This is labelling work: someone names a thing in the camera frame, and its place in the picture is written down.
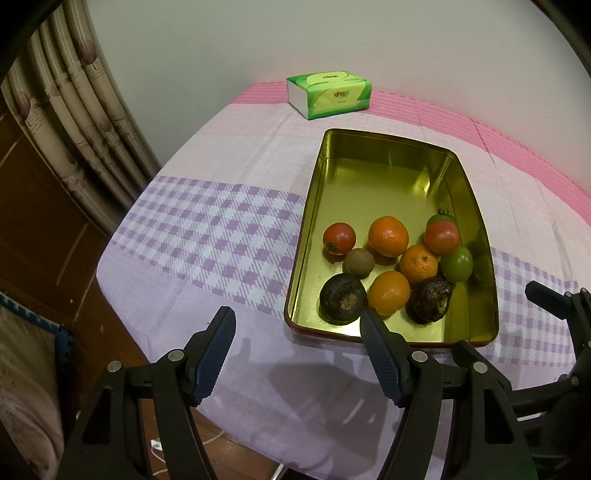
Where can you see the green tomato with stem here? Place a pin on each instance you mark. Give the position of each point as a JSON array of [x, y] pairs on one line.
[[434, 219]]

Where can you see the red tomato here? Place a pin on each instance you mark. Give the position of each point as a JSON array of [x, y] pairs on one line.
[[442, 237], [339, 237]]

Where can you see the brown wooden door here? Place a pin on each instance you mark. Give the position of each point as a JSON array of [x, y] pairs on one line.
[[46, 221]]

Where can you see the beige foam floor mat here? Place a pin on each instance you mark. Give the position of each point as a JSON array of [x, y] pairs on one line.
[[27, 392]]

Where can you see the green tissue pack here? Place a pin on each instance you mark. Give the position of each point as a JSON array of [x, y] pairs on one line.
[[332, 94]]

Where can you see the small orange mandarin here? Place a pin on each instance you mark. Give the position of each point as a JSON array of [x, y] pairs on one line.
[[419, 264]]

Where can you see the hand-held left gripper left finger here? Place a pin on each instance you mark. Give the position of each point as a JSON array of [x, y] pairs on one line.
[[214, 355]]

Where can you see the pink purple checkered tablecloth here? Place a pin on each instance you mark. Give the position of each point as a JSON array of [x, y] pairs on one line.
[[207, 221]]

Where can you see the gold metal tray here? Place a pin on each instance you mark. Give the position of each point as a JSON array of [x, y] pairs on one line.
[[392, 184]]

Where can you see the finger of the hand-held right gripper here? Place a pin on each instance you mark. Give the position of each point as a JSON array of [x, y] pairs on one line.
[[549, 299]]

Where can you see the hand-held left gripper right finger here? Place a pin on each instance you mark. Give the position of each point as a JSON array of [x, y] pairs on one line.
[[383, 355]]

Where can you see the large orange mandarin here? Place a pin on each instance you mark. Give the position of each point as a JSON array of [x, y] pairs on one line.
[[388, 236]]

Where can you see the brown kiwi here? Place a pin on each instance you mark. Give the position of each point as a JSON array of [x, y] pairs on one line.
[[358, 262]]

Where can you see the beige patterned curtain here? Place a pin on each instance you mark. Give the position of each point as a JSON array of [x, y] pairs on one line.
[[69, 101]]

